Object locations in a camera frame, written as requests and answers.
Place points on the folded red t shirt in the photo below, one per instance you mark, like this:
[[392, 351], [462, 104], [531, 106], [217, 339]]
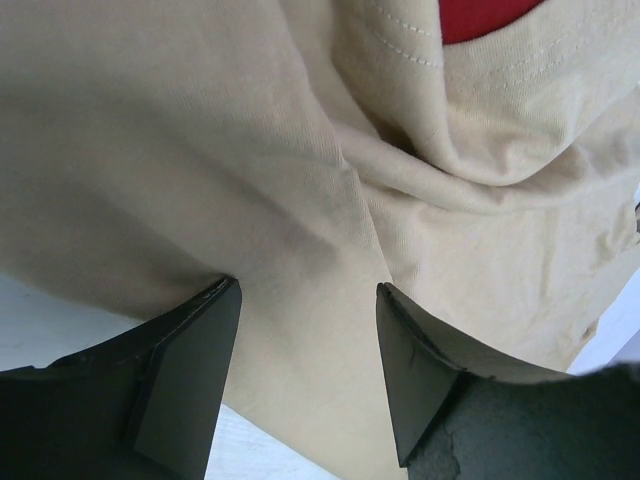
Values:
[[465, 20]]

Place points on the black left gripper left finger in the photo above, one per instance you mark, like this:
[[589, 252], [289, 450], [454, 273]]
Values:
[[142, 405]]

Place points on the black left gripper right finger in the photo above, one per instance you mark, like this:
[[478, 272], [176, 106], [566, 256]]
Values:
[[461, 409]]

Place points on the beige t shirt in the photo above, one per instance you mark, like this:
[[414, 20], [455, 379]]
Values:
[[312, 150]]

